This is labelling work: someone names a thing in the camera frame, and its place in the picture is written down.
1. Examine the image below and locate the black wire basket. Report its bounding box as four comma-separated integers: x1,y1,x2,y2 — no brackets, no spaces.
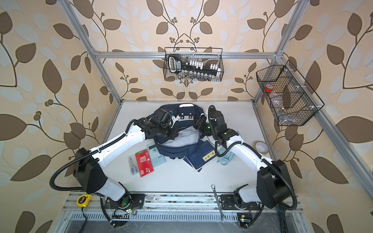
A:
163,47,224,82
256,60,324,126

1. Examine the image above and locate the clear blister pack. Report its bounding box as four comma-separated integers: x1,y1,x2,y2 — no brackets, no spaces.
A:
128,155,139,176

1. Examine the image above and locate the black socket set holder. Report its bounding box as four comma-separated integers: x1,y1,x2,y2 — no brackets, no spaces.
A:
165,54,222,76

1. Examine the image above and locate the silver combination wrench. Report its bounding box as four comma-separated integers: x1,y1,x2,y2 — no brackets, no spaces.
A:
211,184,226,223

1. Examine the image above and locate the navy blue backpack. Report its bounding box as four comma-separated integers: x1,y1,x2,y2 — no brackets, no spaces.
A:
154,103,212,159

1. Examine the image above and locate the yellow tape roll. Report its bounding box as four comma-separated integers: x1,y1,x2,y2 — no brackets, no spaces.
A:
254,141,269,155

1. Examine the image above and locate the yellow tape measure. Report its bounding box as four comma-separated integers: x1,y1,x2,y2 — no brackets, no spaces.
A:
76,194,92,208

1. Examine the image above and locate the black adjustable wrench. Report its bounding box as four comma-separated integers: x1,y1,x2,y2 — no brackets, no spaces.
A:
276,207,288,233

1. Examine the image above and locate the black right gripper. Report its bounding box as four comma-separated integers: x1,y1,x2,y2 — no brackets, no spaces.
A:
191,117,218,137

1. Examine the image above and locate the red packaged item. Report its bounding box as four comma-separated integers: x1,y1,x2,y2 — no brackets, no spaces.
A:
135,150,154,177

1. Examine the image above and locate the light blue pencil case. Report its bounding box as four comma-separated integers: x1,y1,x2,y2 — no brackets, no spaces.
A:
217,147,235,166

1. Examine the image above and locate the black wire basket right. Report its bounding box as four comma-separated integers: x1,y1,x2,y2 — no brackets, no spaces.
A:
256,60,324,126

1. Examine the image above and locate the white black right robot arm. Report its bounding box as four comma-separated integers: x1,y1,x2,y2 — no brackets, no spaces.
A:
194,105,298,210

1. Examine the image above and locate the red capped bottle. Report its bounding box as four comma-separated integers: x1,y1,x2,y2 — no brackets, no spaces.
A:
264,83,274,95

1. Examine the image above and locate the black wire basket back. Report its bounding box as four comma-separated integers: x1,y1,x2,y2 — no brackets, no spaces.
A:
163,47,224,82

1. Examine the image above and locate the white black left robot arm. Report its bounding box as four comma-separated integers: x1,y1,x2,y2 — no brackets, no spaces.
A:
49,109,178,201

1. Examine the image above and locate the navy blue book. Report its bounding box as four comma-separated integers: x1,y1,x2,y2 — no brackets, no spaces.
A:
183,140,217,172

